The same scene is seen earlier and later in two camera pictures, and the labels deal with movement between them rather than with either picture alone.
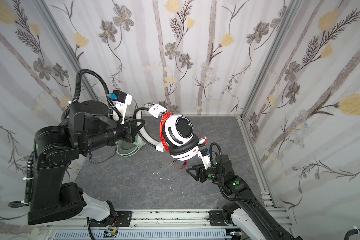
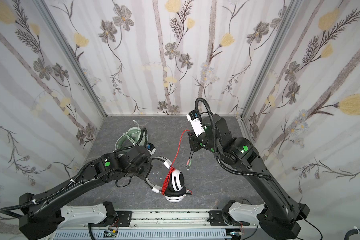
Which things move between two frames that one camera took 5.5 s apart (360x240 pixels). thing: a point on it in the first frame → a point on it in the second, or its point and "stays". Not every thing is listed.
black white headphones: x=178 y=134 → x=176 y=191
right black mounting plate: x=217 y=219 stays
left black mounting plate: x=124 y=218 stays
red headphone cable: x=162 y=128 → x=169 y=175
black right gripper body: x=202 y=174 → x=193 y=142
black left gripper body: x=130 y=130 → x=147 y=171
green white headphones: x=126 y=148 stays
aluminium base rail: x=153 y=220 stays
